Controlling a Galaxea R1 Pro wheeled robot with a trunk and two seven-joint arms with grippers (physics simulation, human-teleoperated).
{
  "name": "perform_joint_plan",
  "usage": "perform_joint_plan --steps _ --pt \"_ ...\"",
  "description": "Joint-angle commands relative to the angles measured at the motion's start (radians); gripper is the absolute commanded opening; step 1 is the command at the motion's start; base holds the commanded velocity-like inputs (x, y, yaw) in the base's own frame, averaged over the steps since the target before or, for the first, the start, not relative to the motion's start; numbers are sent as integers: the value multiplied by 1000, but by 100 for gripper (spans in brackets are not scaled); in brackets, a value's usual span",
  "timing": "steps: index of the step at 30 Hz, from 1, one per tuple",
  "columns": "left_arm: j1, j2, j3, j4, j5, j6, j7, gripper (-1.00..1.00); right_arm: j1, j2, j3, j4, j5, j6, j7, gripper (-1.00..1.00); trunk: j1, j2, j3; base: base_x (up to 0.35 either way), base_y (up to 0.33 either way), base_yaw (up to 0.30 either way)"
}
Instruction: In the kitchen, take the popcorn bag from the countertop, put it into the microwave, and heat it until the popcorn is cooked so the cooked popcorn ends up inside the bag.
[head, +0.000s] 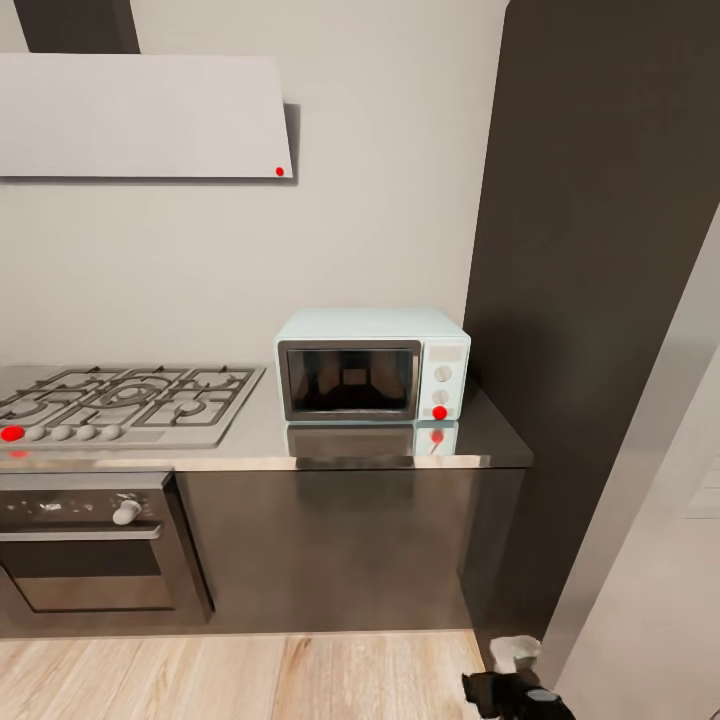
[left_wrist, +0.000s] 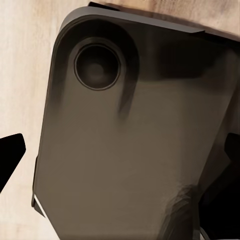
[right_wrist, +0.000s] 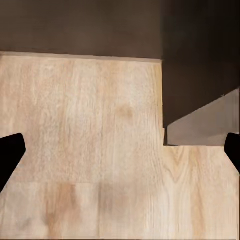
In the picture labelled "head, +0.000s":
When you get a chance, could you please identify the microwave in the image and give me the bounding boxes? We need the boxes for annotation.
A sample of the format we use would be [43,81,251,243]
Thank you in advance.
[273,307,471,421]

